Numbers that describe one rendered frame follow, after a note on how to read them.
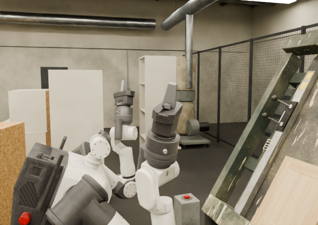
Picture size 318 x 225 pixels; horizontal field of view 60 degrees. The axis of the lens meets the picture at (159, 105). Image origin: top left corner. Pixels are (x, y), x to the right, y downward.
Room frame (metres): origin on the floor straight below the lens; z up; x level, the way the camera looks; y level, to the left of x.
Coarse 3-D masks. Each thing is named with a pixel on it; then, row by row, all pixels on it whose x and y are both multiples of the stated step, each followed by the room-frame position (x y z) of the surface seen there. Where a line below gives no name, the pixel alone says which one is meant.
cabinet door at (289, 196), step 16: (288, 160) 1.45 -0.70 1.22; (288, 176) 1.39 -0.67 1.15; (304, 176) 1.32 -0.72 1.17; (272, 192) 1.41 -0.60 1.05; (288, 192) 1.34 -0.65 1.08; (304, 192) 1.27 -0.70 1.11; (272, 208) 1.35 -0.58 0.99; (288, 208) 1.29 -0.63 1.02; (304, 208) 1.22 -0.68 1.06; (256, 224) 1.37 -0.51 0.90; (272, 224) 1.30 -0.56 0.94; (288, 224) 1.24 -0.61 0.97; (304, 224) 1.18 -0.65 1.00
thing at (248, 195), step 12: (312, 84) 1.64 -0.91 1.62; (300, 96) 1.62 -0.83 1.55; (300, 108) 1.61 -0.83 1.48; (276, 132) 1.60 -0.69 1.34; (288, 132) 1.58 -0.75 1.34; (276, 144) 1.55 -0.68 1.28; (264, 156) 1.57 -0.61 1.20; (264, 168) 1.52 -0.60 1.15; (252, 180) 1.53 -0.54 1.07; (252, 192) 1.49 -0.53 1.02; (240, 204) 1.50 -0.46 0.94
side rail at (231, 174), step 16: (288, 64) 1.89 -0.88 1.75; (272, 80) 1.90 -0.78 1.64; (288, 80) 1.89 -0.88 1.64; (256, 112) 1.83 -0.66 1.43; (272, 112) 1.84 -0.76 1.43; (256, 128) 1.80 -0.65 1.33; (240, 144) 1.78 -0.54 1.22; (256, 144) 1.80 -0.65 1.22; (240, 160) 1.75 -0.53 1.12; (224, 176) 1.72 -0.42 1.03; (240, 176) 1.76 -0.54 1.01; (224, 192) 1.71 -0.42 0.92
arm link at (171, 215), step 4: (172, 212) 0.72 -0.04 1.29; (152, 216) 0.71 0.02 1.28; (156, 216) 0.71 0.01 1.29; (160, 216) 0.70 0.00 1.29; (164, 216) 0.70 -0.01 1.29; (168, 216) 0.71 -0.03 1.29; (172, 216) 0.72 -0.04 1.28; (152, 220) 0.72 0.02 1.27; (156, 220) 0.71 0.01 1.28; (160, 220) 0.70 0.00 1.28; (164, 220) 0.70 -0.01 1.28; (168, 220) 0.71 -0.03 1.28; (172, 220) 0.71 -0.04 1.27; (152, 224) 0.72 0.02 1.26; (156, 224) 0.71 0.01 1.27; (160, 224) 0.70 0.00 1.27; (164, 224) 0.70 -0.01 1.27; (168, 224) 0.71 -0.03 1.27; (172, 224) 0.71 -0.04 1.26
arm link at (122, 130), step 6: (114, 120) 1.30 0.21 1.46; (120, 120) 1.25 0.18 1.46; (126, 120) 1.27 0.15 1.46; (120, 126) 1.24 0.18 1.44; (126, 126) 1.26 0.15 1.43; (132, 126) 1.27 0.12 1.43; (114, 132) 1.27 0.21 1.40; (120, 132) 1.23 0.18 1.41; (126, 132) 1.26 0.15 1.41; (132, 132) 1.25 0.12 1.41; (120, 138) 1.23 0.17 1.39; (126, 138) 1.26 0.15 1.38; (132, 138) 1.25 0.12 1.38
